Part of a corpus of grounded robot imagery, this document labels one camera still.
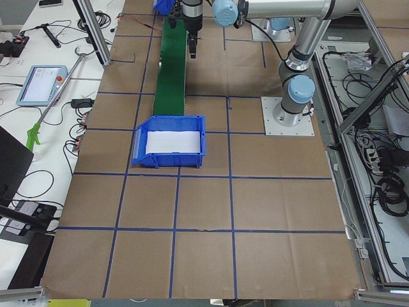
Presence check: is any right blue plastic bin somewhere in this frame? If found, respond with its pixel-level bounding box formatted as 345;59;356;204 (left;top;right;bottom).
153;0;175;15

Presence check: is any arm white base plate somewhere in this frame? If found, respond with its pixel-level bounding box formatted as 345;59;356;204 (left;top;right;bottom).
261;97;314;137

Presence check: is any red black wire pair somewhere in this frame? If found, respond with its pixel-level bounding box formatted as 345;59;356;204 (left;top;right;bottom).
116;13;164;36

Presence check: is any white foam pad left bin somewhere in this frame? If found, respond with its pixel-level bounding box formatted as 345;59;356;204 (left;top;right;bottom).
146;131;201;154

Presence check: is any left blue plastic bin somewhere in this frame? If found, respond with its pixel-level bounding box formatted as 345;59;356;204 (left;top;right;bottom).
132;115;206;168

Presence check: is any blue plastic bin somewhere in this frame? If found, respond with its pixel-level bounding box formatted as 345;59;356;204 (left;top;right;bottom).
132;115;206;168
153;0;175;15

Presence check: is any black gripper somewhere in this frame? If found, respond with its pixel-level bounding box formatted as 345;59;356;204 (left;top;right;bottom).
184;14;203;59

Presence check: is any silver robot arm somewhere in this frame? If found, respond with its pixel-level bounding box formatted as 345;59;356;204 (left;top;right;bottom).
212;0;359;127
182;0;203;59

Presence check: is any teach pendant tablet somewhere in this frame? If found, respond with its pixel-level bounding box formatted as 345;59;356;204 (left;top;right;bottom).
16;65;68;107

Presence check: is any aluminium frame post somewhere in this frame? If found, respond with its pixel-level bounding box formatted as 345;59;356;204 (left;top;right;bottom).
73;0;111;67

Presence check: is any green handled reacher grabber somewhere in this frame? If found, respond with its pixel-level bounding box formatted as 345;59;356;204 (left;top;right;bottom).
26;48;88;152

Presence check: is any green conveyor belt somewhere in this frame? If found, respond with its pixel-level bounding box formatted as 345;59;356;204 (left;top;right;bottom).
153;18;187;115

